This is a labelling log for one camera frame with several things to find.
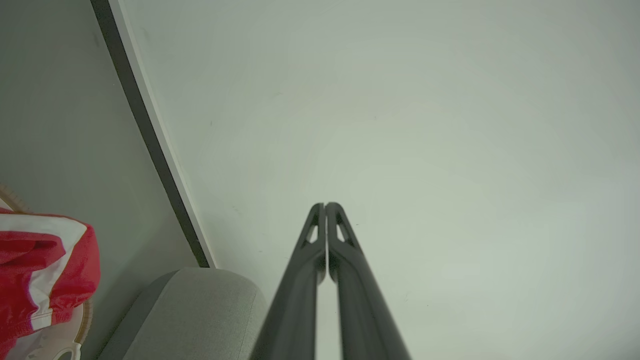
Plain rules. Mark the black and white baseboard strip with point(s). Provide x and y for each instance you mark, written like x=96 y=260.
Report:
x=150 y=135

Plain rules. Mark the grey fabric sofa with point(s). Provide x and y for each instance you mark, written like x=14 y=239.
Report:
x=195 y=315

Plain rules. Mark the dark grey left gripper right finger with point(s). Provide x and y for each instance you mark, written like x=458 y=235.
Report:
x=365 y=320

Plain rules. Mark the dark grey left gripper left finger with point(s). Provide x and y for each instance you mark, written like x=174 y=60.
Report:
x=295 y=310

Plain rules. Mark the white laundry basket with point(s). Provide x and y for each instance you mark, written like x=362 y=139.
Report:
x=62 y=337

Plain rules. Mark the red and white garment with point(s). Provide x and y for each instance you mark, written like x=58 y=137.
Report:
x=20 y=270

